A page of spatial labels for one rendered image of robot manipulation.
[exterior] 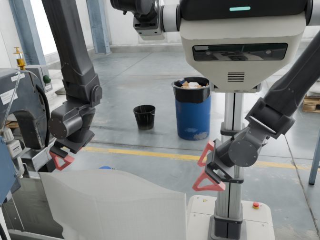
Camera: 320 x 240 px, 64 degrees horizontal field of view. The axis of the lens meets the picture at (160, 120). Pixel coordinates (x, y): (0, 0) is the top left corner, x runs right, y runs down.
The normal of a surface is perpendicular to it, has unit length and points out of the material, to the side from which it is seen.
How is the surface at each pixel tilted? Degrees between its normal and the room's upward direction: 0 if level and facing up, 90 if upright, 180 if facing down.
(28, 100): 90
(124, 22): 90
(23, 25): 90
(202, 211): 0
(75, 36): 103
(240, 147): 80
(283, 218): 0
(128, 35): 90
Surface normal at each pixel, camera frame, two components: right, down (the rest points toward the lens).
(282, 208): -0.07, -0.91
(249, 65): -0.15, 0.90
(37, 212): -0.26, 0.41
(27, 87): 0.96, 0.05
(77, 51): 0.90, 0.32
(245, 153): -0.47, 0.24
